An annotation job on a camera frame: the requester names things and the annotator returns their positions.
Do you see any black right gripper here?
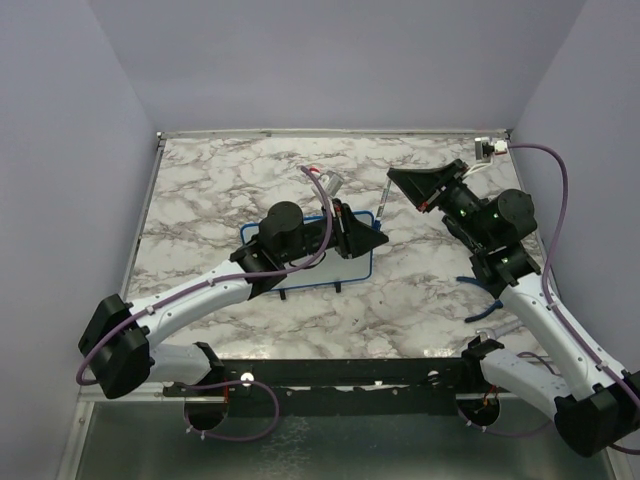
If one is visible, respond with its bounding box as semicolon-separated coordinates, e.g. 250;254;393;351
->
389;158;494;248

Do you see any aluminium table edge frame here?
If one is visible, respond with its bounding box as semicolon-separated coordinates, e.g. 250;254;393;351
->
61;133;631;479

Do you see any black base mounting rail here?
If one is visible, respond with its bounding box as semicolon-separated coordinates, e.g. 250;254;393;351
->
160;352;506;419

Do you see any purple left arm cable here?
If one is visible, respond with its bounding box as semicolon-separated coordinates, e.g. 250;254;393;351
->
74;166;335;442

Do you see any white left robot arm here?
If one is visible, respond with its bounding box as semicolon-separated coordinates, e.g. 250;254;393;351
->
77;199;389;399

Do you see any white whiteboard marker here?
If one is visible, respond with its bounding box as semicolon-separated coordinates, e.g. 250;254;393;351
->
373;178;392;231

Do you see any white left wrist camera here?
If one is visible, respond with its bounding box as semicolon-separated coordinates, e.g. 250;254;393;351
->
320;171;345;198

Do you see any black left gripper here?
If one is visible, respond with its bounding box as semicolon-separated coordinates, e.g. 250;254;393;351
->
281;199;389;265

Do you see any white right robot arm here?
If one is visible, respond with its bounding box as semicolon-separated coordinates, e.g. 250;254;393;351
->
387;160;639;457

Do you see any blue framed small whiteboard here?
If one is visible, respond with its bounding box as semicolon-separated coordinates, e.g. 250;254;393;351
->
239;210;375;300

